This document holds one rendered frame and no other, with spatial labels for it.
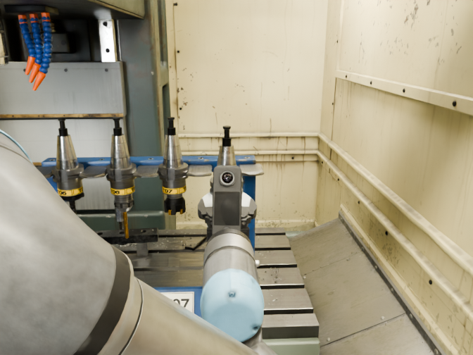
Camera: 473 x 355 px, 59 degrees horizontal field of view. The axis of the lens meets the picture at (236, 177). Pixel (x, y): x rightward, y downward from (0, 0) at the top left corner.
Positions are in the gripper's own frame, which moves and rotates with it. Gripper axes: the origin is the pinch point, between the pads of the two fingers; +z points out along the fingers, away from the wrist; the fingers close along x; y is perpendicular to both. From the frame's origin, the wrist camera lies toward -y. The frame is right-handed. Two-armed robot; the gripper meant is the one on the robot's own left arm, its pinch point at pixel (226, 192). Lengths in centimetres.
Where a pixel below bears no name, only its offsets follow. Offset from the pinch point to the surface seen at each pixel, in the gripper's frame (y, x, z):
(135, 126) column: 2, -30, 69
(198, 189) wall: 39, -10, 104
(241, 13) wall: -36, 8, 106
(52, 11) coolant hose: -33, -36, 21
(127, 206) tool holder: 5.9, -20.8, 7.5
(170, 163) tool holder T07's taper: -3.6, -11.3, 7.3
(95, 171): -1.4, -27.3, 8.8
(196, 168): -1.7, -6.1, 9.9
